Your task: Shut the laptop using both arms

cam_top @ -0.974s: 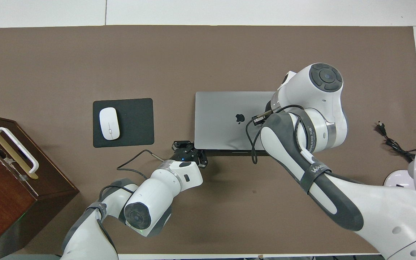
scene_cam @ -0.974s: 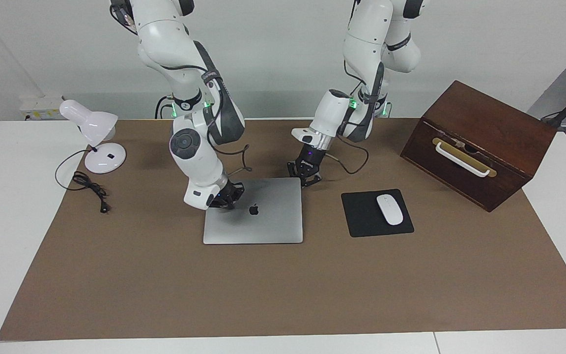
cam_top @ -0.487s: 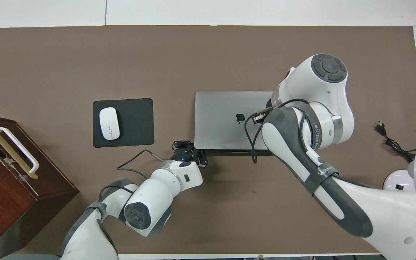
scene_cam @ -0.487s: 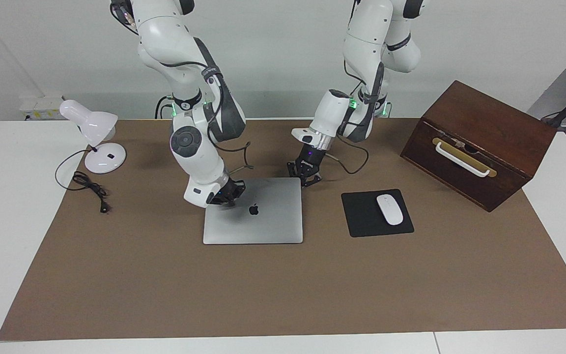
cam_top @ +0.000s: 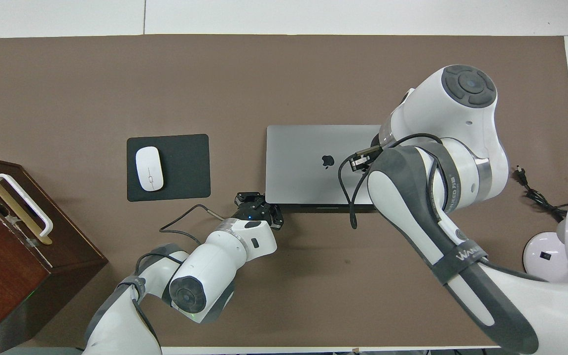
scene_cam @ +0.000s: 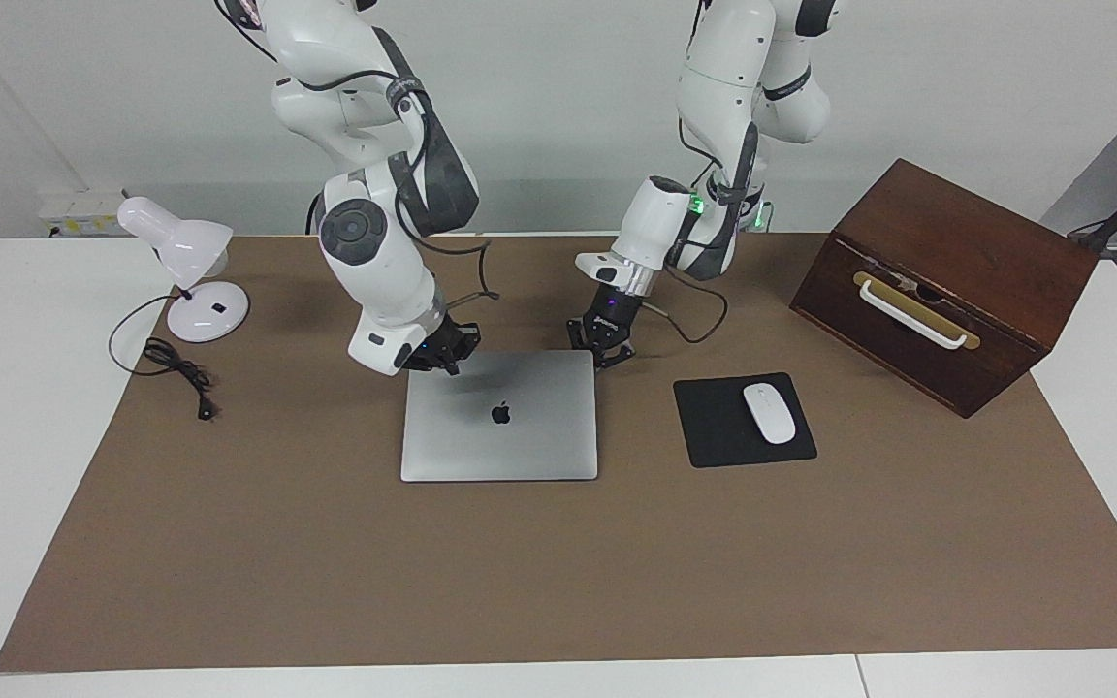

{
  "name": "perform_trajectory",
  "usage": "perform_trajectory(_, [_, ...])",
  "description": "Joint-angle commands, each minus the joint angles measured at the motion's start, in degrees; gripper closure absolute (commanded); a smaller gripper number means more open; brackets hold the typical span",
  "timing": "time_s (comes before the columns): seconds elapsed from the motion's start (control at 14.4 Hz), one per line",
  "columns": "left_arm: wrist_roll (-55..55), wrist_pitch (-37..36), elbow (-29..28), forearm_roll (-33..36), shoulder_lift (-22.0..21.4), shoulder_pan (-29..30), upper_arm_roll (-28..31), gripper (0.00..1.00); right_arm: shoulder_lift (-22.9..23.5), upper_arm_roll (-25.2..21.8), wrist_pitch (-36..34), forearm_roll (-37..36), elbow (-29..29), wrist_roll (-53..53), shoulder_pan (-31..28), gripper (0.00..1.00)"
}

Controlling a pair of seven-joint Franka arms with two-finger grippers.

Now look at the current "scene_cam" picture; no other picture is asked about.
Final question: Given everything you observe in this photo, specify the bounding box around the white desk lamp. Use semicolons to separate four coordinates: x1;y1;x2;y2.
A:
117;196;250;343

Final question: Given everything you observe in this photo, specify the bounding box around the brown table mat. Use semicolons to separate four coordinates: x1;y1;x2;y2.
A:
0;233;1117;673

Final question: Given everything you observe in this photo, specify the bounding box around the black mouse pad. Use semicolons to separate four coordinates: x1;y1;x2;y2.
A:
673;372;818;469

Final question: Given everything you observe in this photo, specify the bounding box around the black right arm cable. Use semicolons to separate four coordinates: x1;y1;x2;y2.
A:
214;0;502;335

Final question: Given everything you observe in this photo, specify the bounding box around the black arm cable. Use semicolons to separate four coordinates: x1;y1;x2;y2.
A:
641;116;763;346
214;0;502;335

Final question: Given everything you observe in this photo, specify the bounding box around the brown wooden box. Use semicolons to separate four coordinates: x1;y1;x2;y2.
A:
789;158;1100;419

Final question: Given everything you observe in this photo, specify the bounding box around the black power cord plug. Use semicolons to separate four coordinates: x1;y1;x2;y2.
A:
109;294;220;423

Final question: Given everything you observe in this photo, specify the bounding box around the gold handle plate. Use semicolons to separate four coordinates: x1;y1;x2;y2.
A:
852;270;981;351

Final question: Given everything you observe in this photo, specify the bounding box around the white box handle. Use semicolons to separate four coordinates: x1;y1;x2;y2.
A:
858;279;969;350

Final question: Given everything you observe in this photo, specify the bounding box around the white computer mouse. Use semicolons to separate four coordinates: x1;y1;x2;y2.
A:
743;383;798;445

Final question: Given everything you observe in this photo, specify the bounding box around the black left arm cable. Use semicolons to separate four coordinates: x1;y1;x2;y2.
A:
641;116;763;346

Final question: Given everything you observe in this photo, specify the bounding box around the grey silver laptop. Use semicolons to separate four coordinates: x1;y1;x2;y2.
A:
400;350;599;483

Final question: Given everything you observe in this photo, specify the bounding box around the white wall power strip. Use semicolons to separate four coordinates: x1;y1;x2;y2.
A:
38;191;125;237

